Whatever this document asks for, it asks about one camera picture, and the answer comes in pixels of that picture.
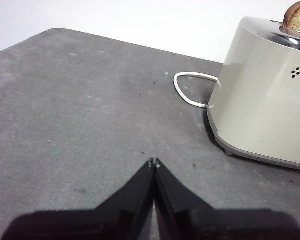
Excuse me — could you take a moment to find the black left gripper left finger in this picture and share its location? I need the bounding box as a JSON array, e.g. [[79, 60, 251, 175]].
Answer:
[[0, 157, 157, 240]]

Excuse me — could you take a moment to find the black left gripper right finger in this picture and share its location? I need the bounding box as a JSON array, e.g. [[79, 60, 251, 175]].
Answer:
[[154, 157, 300, 240]]

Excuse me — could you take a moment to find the cream two-slot toaster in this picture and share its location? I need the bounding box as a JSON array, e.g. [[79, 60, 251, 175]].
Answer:
[[206, 16, 300, 173]]

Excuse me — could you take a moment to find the dark crust bread slice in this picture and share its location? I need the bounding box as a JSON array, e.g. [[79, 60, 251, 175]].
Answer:
[[282, 0, 300, 33]]

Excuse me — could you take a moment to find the white toaster power cable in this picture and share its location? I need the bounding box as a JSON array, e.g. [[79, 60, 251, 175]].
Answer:
[[173, 71, 223, 109]]

